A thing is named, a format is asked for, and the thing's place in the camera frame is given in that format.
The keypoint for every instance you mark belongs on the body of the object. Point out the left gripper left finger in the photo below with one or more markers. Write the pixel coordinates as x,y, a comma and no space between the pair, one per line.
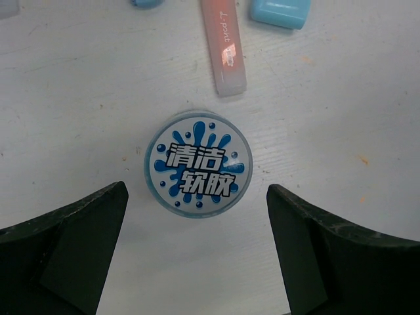
58,263

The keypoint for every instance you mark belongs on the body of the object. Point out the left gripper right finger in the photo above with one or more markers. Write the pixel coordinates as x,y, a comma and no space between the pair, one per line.
332,266

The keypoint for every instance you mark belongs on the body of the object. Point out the blue correction tape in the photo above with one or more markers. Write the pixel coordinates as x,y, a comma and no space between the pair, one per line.
146,4

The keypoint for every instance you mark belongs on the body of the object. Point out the blue highlighter pen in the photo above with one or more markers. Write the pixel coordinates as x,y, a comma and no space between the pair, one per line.
9,8

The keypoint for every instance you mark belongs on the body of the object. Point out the blue highlighter cap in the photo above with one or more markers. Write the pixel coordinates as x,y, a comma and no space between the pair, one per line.
290,14

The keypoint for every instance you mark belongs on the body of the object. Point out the orange pink highlighter pen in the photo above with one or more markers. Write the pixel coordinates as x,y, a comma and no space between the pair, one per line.
225,48

